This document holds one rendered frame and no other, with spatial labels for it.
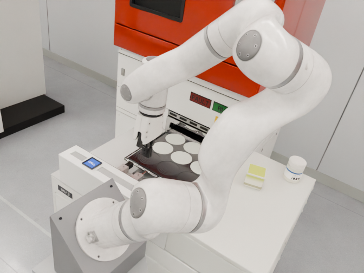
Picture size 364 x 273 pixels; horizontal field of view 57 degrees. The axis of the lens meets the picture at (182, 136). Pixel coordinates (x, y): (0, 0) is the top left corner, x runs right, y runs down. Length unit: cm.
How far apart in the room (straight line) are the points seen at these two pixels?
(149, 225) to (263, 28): 44
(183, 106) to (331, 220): 173
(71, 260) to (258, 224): 63
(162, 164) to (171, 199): 80
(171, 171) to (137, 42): 66
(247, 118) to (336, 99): 238
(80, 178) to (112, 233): 49
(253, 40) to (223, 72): 91
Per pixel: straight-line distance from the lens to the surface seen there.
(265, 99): 69
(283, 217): 132
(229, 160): 68
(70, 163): 141
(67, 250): 107
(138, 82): 88
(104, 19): 405
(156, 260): 135
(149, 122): 102
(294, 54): 61
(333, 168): 326
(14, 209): 262
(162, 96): 98
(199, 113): 168
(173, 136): 170
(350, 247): 288
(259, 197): 136
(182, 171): 149
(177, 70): 86
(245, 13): 74
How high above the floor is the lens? 182
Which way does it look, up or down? 33 degrees down
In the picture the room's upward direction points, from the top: 10 degrees clockwise
